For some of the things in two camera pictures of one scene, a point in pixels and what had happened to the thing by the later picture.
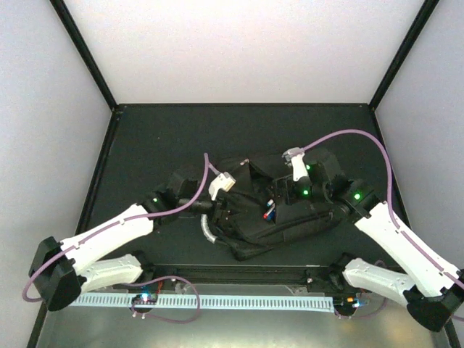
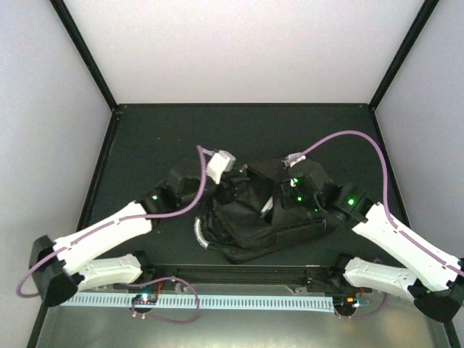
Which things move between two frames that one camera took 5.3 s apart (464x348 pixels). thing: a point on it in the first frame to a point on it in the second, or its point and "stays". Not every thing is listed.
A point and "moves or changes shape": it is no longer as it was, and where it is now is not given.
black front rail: (322, 275) stays
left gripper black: (221, 217) to (228, 193)
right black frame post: (420, 22) stays
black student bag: (254, 215) moves or changes shape
